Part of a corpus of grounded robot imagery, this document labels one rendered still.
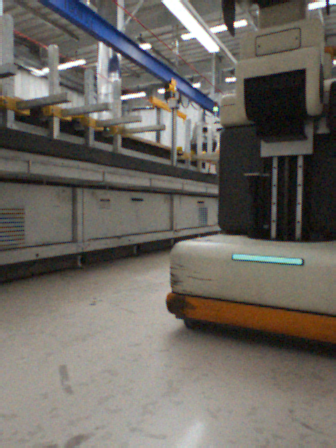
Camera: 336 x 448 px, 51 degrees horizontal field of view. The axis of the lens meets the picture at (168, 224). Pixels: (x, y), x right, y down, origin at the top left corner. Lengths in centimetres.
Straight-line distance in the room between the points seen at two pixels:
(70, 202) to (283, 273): 151
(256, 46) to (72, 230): 151
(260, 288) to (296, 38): 68
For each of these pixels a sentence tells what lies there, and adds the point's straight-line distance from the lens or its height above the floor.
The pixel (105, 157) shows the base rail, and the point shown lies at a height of 66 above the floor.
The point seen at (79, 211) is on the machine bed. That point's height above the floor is 35.
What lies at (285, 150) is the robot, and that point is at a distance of 121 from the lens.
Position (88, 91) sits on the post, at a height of 99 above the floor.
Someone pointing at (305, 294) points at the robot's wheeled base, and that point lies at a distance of 97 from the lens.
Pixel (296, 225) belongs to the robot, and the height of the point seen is 33.
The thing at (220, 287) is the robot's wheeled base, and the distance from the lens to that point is 103.
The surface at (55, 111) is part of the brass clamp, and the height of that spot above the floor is 83.
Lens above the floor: 39
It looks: 3 degrees down
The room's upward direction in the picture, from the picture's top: 1 degrees clockwise
